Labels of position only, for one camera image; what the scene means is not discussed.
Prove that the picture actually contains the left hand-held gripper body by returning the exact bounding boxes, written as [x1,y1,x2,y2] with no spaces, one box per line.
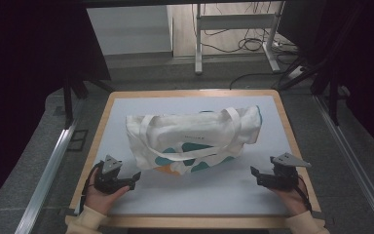
[93,154,131,195]

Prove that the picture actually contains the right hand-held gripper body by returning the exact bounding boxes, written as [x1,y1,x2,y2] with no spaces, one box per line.
[266,152,313,191]

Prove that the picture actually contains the white canvas tote bag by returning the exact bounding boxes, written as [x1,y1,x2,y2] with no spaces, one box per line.
[125,104,263,176]

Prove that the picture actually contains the person's left hand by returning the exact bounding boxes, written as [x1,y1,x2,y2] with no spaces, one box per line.
[84,175,131,216]

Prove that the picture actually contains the person's right hand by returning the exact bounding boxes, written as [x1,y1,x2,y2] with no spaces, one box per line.
[270,176,310,217]

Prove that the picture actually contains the white table mat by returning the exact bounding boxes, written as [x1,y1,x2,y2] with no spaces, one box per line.
[107,95,299,217]

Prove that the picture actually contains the black metal stand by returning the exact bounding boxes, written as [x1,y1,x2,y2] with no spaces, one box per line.
[277,57,350,127]
[61,73,115,130]

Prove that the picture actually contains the white power strip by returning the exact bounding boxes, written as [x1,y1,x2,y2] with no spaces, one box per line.
[286,65,307,81]

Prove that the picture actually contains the black curtain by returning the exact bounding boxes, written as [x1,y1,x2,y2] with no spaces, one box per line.
[277,0,374,162]
[0,0,112,218]

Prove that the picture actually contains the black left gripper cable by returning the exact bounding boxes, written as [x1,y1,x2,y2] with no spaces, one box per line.
[78,161,104,215]

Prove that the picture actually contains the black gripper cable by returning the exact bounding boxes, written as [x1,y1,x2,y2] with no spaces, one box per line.
[78,161,104,215]
[295,175,314,214]

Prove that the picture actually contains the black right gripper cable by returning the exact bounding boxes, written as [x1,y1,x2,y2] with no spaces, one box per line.
[295,175,314,214]

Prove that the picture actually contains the aluminium floor rail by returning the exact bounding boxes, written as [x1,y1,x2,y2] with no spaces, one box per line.
[314,95,374,234]
[14,118,80,234]

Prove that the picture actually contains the long black floor cable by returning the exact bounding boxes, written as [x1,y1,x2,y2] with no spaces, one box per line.
[228,70,295,91]

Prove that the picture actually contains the tangle of black floor cables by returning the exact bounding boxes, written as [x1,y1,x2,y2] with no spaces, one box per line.
[192,1,276,55]

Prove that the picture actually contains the white metal desk frame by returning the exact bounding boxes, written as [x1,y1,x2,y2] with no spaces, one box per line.
[194,1,286,76]

